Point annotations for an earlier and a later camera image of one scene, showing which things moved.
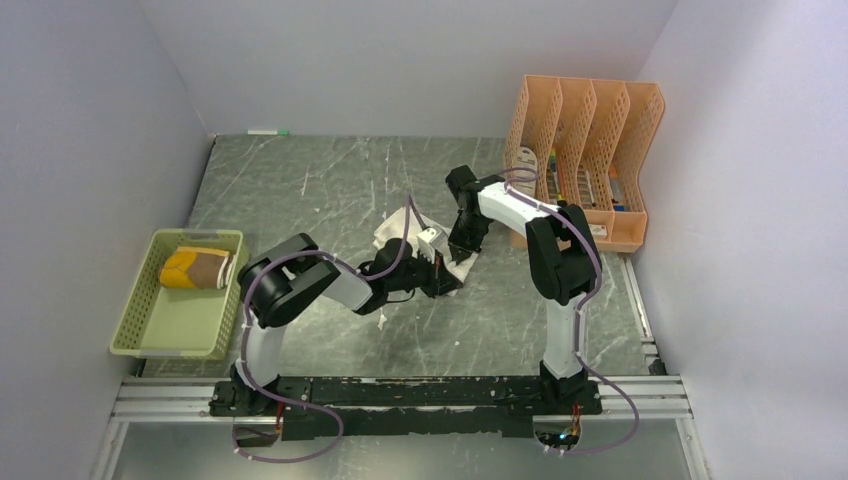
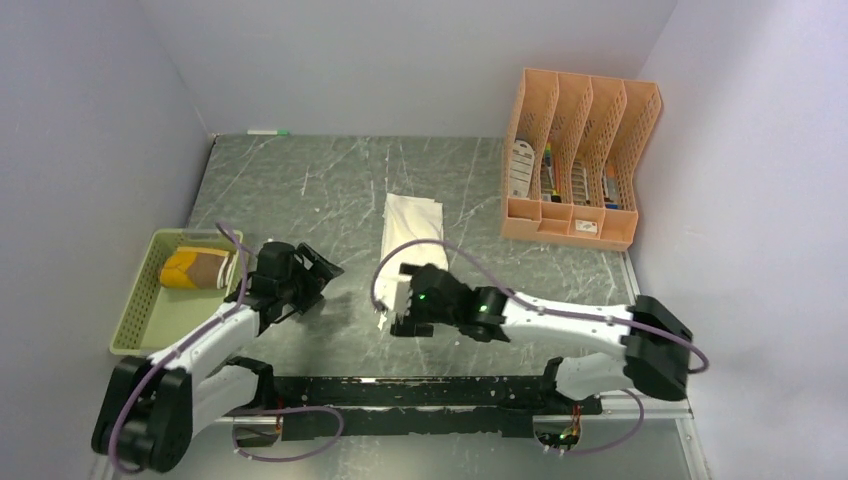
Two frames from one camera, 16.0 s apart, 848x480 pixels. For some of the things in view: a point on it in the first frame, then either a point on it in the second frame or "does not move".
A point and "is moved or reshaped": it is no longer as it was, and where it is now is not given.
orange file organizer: x=583 y=140 does not move
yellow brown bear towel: x=200 y=268 does not move
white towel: x=393 y=225 is moved or reshaped
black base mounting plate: x=397 y=407 does not move
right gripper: x=461 y=249 → x=410 y=324
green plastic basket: x=178 y=317 does not move
